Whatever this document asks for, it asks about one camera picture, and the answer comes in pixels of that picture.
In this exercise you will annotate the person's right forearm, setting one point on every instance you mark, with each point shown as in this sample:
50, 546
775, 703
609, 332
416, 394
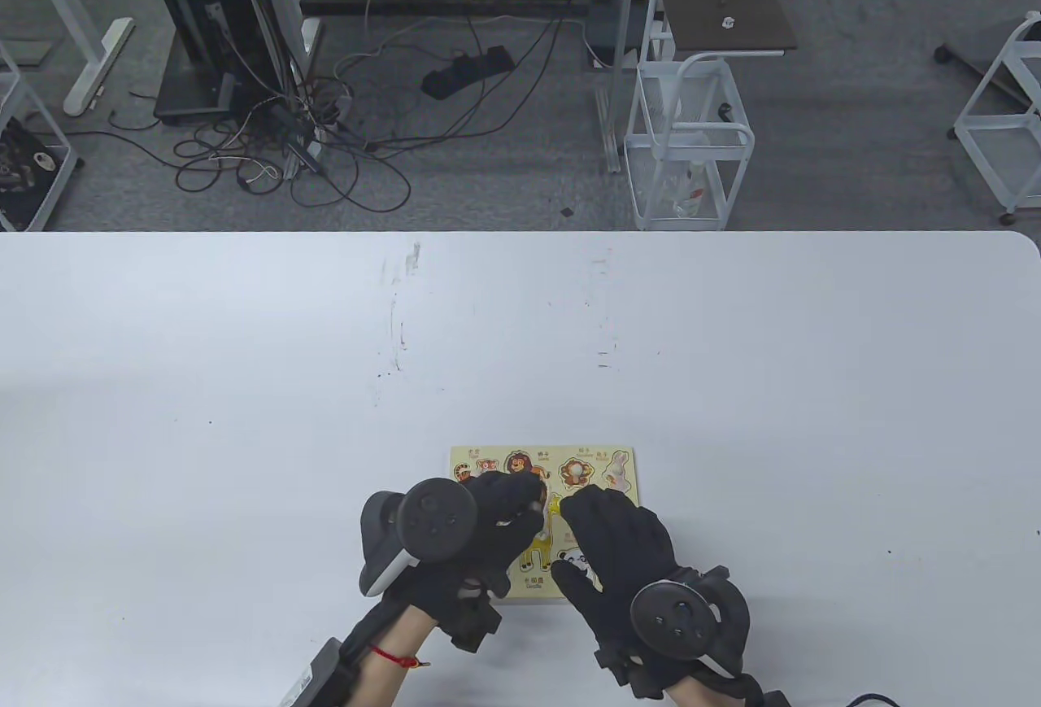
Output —
707, 695

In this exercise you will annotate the dark patterned bag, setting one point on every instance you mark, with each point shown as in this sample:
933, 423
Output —
20, 178

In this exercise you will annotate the black grey hand controller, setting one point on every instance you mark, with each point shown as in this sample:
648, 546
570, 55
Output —
435, 520
671, 617

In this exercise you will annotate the black forearm box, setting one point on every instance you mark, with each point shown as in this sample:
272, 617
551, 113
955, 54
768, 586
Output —
773, 699
313, 682

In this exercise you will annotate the rabbit puzzle piece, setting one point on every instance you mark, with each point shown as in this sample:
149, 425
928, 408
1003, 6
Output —
618, 473

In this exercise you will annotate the monkey puzzle piece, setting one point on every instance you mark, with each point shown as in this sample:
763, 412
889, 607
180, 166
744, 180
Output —
576, 469

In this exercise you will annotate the clear spray bottle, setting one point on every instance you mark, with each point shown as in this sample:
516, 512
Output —
691, 190

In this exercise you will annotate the person's left hand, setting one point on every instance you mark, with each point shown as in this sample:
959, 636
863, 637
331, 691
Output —
500, 512

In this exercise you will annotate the black chair leg with caster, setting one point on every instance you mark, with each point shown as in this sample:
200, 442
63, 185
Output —
943, 53

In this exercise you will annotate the black power strip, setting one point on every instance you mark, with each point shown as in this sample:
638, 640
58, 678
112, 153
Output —
463, 72

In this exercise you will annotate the lion puzzle piece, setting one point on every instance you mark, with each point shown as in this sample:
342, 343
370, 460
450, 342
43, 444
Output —
518, 463

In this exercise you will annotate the person's right hand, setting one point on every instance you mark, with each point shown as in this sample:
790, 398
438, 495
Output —
618, 544

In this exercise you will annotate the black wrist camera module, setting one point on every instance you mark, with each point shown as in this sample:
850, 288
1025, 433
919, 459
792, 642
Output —
472, 626
618, 674

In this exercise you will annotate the white power strip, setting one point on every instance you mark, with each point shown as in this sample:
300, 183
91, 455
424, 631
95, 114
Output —
302, 155

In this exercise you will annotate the panda puzzle piece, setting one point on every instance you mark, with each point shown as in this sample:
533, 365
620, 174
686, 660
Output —
573, 559

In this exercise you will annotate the white metal trolley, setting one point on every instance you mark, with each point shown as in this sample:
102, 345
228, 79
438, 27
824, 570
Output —
71, 162
1029, 25
651, 144

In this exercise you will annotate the person's left forearm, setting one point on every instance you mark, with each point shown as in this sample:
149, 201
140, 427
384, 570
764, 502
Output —
386, 666

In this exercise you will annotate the wooden animal puzzle frame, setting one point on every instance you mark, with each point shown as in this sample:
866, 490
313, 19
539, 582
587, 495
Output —
561, 455

